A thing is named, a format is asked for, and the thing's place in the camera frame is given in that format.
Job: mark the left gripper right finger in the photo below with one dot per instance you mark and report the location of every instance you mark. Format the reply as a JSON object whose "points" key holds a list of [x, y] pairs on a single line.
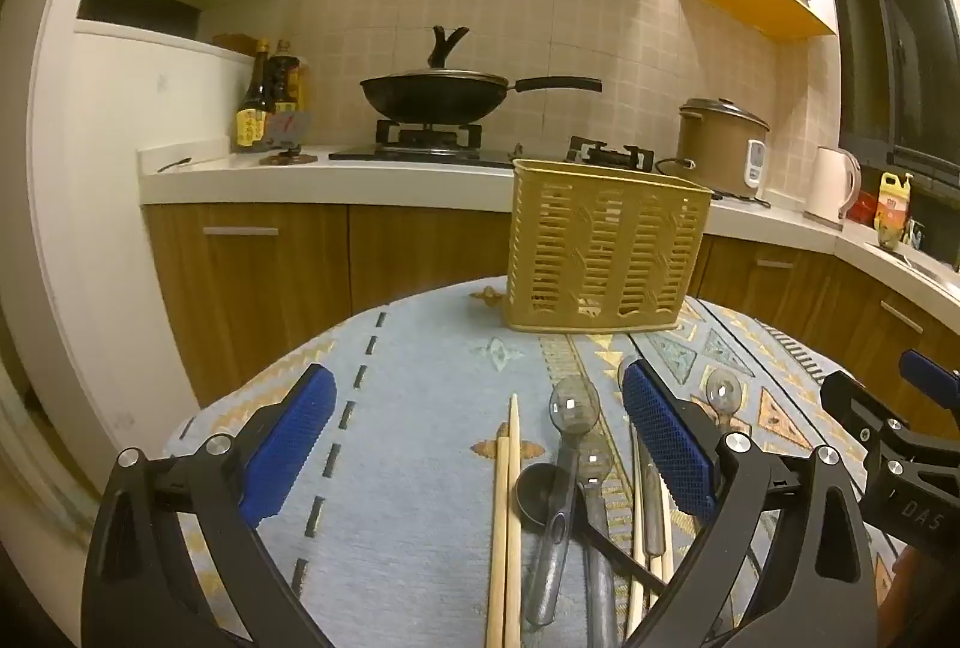
{"points": [[815, 587]]}

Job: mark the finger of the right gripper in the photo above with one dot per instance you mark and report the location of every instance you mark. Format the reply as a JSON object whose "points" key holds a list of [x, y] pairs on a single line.
{"points": [[850, 404], [938, 383]]}

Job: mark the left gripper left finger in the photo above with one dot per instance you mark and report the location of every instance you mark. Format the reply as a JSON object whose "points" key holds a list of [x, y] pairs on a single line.
{"points": [[140, 586]]}

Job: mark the black plastic ladle spoon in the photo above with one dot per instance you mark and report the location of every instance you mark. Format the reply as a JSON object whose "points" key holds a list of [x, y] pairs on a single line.
{"points": [[533, 491]]}

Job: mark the yellow oil bottle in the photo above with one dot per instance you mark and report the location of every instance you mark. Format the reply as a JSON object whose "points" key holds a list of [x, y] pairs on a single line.
{"points": [[893, 205]]}

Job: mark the pink electric kettle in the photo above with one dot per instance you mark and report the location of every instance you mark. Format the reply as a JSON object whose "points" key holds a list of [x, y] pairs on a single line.
{"points": [[835, 185]]}

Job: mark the brown rice cooker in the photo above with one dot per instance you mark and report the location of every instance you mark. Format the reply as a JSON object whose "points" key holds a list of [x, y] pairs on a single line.
{"points": [[722, 146]]}

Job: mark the light blue patterned tablecloth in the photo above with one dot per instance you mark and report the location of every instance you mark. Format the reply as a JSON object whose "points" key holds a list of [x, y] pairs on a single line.
{"points": [[385, 536]]}

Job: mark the yellow plastic utensil basket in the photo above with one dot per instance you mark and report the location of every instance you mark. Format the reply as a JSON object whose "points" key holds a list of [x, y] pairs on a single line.
{"points": [[600, 250]]}

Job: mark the dark window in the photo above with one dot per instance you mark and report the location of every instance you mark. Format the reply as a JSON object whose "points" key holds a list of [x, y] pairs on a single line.
{"points": [[899, 88]]}

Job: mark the small black spoon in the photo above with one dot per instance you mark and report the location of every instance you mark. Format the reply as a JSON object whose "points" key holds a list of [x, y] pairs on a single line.
{"points": [[175, 164]]}

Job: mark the dark soy sauce bottle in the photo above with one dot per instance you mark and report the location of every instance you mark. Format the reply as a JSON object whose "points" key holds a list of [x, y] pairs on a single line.
{"points": [[251, 117]]}

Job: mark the black gas stove top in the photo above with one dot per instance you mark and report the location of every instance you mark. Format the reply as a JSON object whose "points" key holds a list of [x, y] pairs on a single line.
{"points": [[463, 146]]}

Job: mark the black wok with lid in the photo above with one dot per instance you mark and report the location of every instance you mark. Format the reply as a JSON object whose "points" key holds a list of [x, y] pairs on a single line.
{"points": [[438, 95]]}

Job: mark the dark sauce bottle red label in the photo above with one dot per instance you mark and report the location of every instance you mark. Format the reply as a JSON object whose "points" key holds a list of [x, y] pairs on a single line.
{"points": [[283, 75]]}

